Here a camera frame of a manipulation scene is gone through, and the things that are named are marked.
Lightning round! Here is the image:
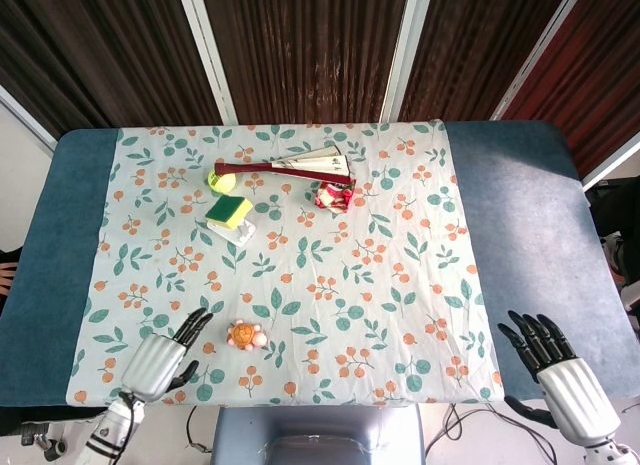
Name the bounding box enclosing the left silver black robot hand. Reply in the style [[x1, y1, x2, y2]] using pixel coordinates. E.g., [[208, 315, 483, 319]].
[[120, 307, 215, 404]]

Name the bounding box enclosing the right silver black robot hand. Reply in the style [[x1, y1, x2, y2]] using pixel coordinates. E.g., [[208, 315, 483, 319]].
[[497, 310, 622, 447]]

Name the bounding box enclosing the orange toy turtle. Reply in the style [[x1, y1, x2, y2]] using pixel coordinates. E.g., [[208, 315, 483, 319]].
[[226, 319, 269, 352]]

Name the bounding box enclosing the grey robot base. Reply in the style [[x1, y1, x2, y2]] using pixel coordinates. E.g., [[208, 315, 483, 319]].
[[209, 403, 427, 465]]

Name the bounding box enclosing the wheeled chair base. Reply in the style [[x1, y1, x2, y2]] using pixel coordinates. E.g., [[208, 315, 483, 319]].
[[18, 418, 69, 462]]

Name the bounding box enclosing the small white box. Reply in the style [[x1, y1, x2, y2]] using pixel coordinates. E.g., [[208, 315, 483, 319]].
[[206, 216, 257, 247]]

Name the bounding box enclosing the green yellow sponge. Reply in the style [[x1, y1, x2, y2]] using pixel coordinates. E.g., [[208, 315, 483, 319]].
[[204, 194, 254, 232]]

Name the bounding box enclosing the floral patterned tablecloth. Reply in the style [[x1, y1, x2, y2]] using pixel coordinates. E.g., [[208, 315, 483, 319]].
[[66, 119, 504, 406]]

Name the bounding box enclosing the blue table cover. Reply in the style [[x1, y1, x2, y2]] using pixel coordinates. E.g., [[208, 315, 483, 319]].
[[0, 119, 640, 409]]

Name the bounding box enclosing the yellow-green tennis ball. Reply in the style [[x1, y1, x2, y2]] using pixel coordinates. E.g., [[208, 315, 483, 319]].
[[206, 167, 238, 193]]

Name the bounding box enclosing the dark red folding fan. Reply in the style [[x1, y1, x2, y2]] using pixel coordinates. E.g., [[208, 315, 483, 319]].
[[214, 144, 354, 185]]

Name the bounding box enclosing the red white snack packet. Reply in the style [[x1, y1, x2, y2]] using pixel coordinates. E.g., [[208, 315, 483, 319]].
[[312, 178, 357, 215]]

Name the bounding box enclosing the dark folding screen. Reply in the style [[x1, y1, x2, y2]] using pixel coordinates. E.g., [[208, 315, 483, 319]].
[[0, 0, 640, 181]]

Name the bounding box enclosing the black cable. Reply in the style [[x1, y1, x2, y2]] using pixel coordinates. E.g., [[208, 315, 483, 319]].
[[423, 402, 559, 465], [185, 405, 214, 454]]

